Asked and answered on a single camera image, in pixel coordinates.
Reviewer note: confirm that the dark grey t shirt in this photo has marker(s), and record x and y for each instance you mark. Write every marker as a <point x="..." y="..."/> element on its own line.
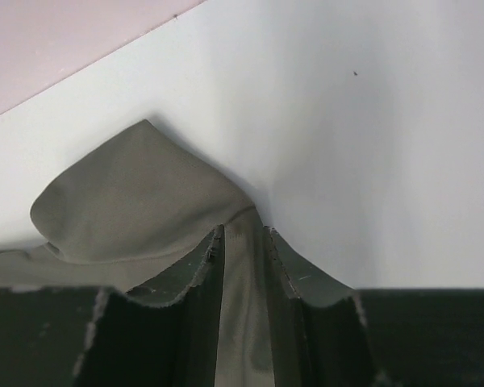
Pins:
<point x="132" y="207"/>

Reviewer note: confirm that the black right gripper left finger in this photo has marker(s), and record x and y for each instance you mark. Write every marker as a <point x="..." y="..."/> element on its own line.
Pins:
<point x="161" y="333"/>

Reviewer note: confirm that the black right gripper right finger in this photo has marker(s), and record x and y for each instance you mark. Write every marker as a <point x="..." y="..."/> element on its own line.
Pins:
<point x="324" y="333"/>

